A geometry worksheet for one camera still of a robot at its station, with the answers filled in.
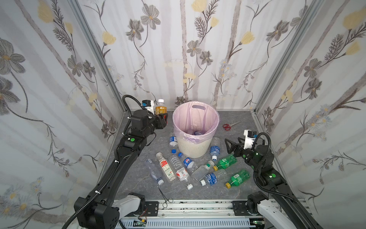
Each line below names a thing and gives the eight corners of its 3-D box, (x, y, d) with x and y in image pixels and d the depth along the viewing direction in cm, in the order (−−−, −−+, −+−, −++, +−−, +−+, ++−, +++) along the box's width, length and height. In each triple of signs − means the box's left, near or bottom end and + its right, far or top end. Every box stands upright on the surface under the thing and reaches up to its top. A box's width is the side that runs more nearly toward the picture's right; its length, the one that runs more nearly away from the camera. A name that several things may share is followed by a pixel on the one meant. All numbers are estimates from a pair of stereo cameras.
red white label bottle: (168, 184, 83) (167, 181, 79) (156, 158, 94) (155, 154, 89) (176, 179, 85) (176, 176, 80) (164, 154, 95) (163, 150, 91)
